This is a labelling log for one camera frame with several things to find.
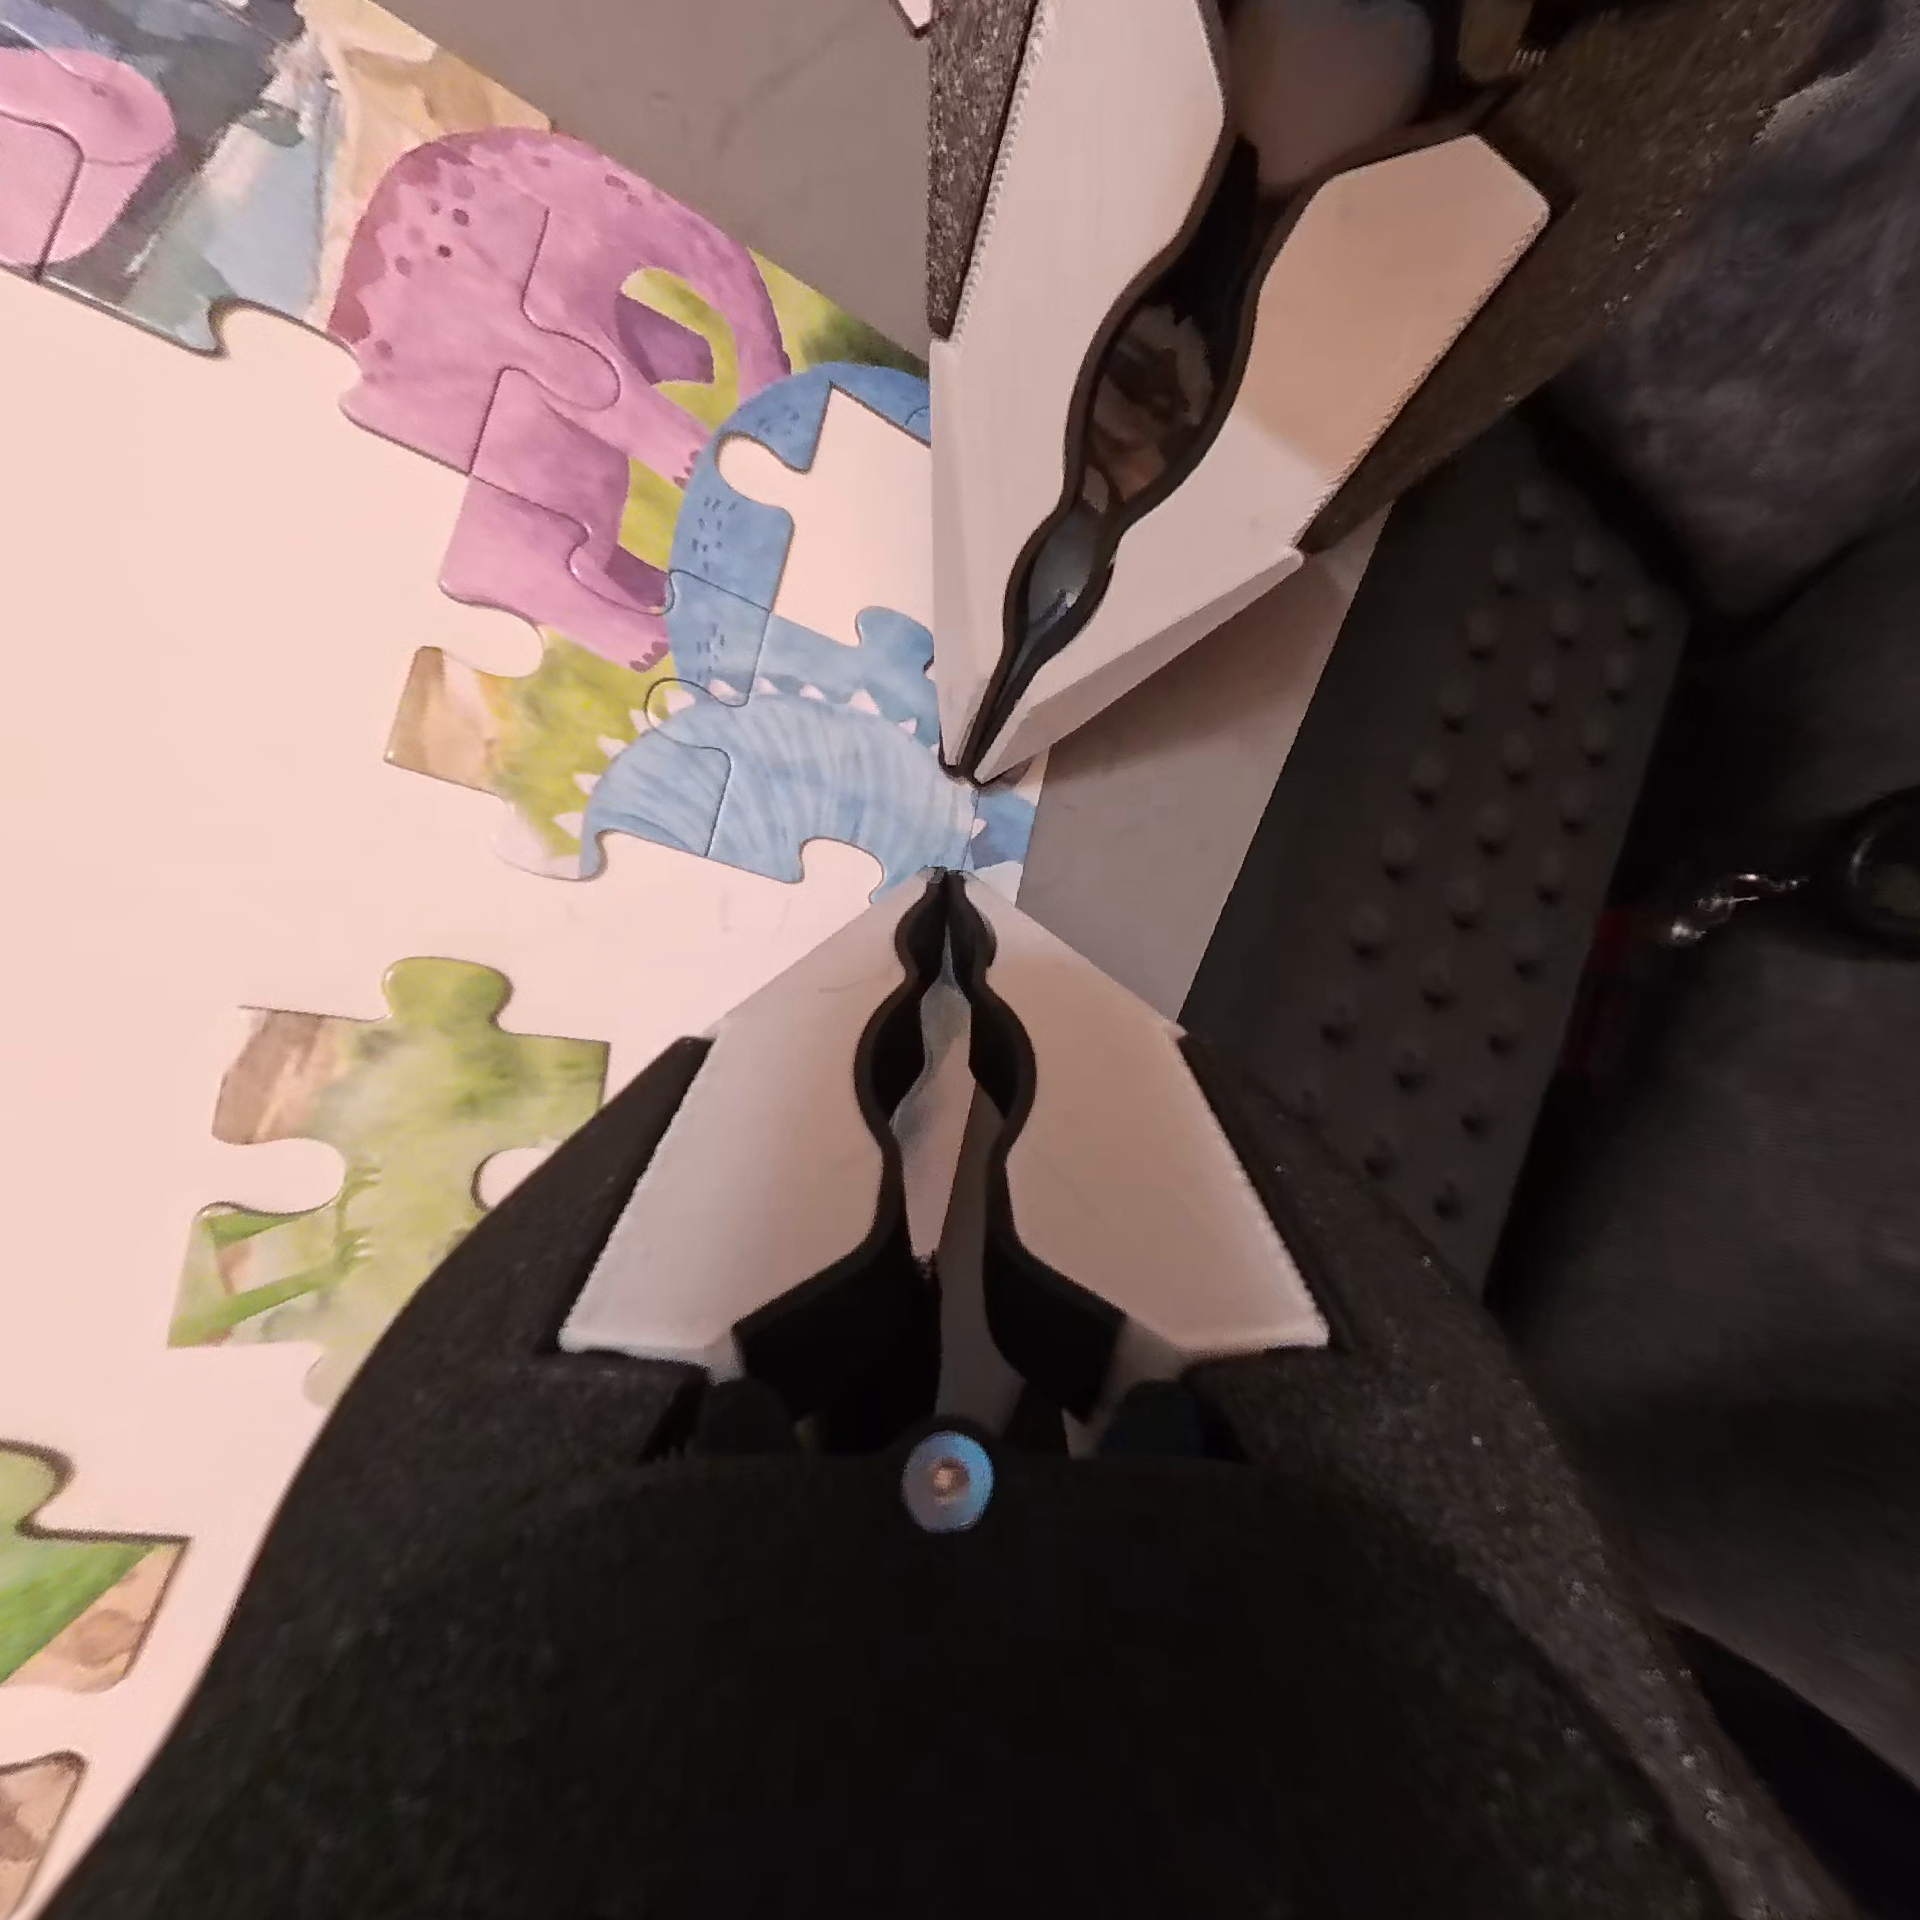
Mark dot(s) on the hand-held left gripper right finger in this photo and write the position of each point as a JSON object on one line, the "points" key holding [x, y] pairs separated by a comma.
{"points": [[1153, 1185]]}

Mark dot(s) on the green printed puzzle piece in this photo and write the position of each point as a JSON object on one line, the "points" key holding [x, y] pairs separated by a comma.
{"points": [[405, 1139]]}

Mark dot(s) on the person's right forearm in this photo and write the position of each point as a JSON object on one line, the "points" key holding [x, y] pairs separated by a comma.
{"points": [[1771, 376]]}

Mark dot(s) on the joined printed puzzle pieces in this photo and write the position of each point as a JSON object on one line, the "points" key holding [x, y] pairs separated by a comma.
{"points": [[495, 376]]}

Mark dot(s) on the pink corner puzzle piece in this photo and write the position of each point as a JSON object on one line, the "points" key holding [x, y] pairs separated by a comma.
{"points": [[91, 136]]}

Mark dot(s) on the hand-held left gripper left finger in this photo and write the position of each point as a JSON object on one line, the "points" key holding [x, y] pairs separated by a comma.
{"points": [[734, 1185]]}

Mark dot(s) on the green striped puzzle piece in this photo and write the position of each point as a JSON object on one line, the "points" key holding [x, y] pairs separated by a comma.
{"points": [[74, 1561]]}

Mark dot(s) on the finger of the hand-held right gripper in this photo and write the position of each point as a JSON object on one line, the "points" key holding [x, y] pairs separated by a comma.
{"points": [[1081, 179], [1379, 299]]}

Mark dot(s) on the person's dark grey clothing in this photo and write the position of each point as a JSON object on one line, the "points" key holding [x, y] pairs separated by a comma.
{"points": [[1771, 1275]]}

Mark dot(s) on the landscape jigsaw puzzle board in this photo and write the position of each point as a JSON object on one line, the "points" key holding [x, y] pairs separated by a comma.
{"points": [[180, 675]]}

